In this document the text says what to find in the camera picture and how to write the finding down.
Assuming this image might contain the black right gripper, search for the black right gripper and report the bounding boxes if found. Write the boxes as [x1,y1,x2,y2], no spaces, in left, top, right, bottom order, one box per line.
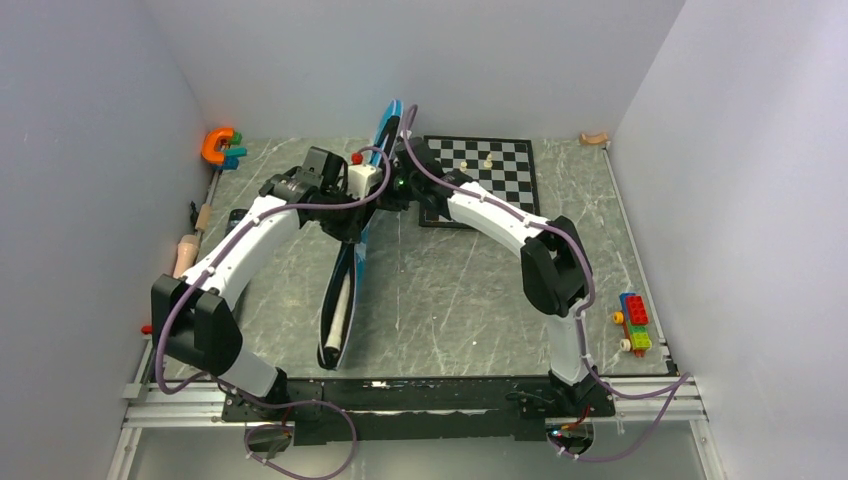
[368,160,422,212]

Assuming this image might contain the blue racket bag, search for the blue racket bag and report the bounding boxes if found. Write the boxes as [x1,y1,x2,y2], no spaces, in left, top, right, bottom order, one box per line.
[316,99,404,370]

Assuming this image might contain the blue badminton racket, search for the blue badminton racket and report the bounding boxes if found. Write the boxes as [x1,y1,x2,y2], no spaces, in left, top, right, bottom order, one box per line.
[323,276,354,356]

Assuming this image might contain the black shuttlecock tube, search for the black shuttlecock tube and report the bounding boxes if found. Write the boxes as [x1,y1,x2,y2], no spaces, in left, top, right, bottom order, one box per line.
[225,209,248,235]

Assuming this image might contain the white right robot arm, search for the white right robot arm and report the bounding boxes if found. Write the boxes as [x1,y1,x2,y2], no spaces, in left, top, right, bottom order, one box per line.
[382,137,596,415]

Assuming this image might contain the black white chessboard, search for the black white chessboard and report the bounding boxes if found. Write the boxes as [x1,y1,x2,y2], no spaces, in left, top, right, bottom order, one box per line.
[426,135,540,215]

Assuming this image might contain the green teal toy blocks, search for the green teal toy blocks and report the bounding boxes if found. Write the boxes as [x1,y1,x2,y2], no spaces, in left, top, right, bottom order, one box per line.
[221,131,247,170]

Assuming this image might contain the orange magnet toy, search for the orange magnet toy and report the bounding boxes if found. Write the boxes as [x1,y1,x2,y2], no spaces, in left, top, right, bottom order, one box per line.
[201,127,236,166]

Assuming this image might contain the tan wooden arch block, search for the tan wooden arch block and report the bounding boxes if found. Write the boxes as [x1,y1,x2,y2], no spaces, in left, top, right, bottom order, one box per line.
[578,132,610,147]

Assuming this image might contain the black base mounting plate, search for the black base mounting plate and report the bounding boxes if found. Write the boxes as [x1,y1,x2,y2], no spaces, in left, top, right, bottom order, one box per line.
[221,375,616,446]

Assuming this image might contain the colourful toy brick car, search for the colourful toy brick car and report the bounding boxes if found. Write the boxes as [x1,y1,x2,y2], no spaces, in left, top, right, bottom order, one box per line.
[612,292,653,358]

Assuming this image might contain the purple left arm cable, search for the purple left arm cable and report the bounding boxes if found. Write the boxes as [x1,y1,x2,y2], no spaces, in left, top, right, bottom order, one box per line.
[152,145,393,480]

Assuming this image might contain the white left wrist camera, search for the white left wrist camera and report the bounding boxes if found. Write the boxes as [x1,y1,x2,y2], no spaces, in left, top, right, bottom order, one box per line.
[347,153,383,200]

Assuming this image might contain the beige wooden handle tool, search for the beige wooden handle tool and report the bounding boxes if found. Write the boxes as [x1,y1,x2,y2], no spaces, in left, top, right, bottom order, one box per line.
[172,203,211,278]

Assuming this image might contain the aluminium frame rail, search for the aluminium frame rail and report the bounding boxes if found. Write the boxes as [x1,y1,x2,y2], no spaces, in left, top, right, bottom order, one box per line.
[105,344,233,480]

